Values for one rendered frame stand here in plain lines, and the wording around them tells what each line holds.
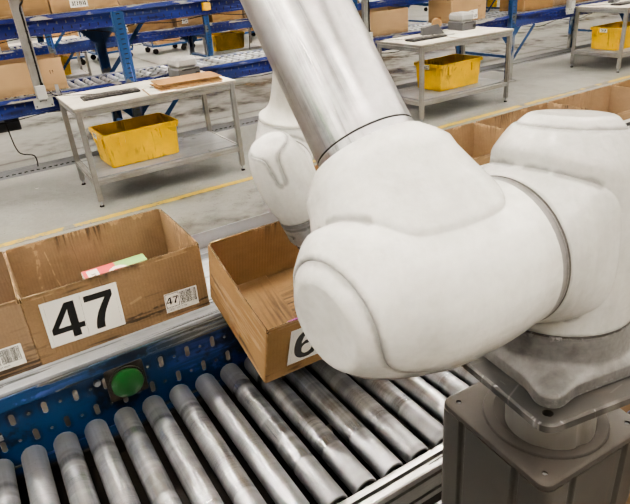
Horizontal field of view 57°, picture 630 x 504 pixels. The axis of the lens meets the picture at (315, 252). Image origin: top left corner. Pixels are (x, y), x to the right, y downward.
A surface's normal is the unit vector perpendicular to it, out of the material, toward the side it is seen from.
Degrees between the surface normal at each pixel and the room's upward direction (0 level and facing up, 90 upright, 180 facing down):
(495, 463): 90
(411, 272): 53
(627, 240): 84
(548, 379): 12
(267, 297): 18
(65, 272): 89
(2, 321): 90
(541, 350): 80
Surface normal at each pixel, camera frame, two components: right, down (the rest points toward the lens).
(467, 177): 0.51, -0.48
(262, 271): 0.52, 0.59
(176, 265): 0.54, 0.34
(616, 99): -0.84, 0.29
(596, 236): 0.46, 0.14
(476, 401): -0.08, -0.89
